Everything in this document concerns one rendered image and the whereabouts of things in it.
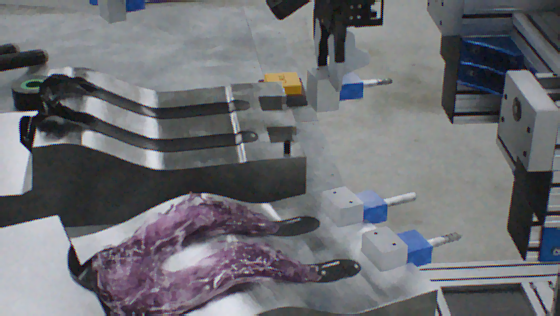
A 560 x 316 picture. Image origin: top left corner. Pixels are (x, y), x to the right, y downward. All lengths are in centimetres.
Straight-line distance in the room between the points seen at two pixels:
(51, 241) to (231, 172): 31
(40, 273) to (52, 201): 27
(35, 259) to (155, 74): 78
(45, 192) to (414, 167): 197
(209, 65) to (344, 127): 158
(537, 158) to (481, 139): 207
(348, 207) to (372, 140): 207
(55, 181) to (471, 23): 81
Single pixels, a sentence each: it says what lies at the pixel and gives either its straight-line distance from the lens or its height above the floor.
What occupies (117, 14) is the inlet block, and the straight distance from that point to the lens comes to 176.
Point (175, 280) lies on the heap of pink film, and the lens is 105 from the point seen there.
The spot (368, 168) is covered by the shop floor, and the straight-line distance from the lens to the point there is 309.
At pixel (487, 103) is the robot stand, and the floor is 77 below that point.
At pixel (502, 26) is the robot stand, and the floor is 92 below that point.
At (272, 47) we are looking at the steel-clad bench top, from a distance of 190.
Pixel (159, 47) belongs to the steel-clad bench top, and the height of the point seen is 80.
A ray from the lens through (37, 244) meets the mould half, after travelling 111.
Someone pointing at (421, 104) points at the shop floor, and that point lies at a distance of 355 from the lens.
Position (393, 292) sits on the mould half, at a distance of 110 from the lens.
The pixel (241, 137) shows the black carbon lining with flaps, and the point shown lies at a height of 89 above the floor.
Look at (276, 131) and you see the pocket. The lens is 138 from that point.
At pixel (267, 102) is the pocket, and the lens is 148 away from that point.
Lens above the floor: 151
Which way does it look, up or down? 29 degrees down
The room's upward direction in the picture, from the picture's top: straight up
